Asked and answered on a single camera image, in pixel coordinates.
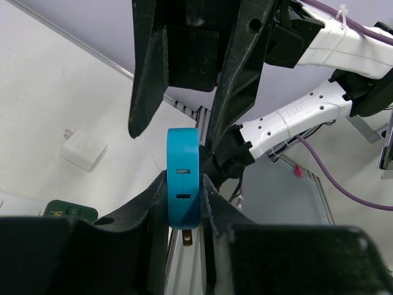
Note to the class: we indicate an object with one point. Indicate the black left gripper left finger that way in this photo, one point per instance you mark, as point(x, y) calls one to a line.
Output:
point(124, 252)

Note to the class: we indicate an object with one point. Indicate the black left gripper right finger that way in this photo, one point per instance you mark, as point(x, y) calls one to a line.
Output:
point(239, 256)

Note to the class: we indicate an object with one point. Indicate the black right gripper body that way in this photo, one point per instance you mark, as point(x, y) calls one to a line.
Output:
point(195, 40)

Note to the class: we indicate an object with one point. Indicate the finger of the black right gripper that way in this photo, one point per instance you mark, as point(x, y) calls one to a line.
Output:
point(242, 67)
point(151, 74)

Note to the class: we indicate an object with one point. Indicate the blue triangular plug adapter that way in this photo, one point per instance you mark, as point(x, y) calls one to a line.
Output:
point(183, 181)

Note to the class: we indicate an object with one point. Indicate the dark green cube plug adapter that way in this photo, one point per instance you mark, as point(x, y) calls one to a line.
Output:
point(59, 208)

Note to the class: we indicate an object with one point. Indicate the white plug adapter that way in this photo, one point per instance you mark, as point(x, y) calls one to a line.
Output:
point(82, 149)

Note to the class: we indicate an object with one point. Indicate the aluminium front rail frame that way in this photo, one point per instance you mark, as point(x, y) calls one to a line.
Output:
point(183, 267)

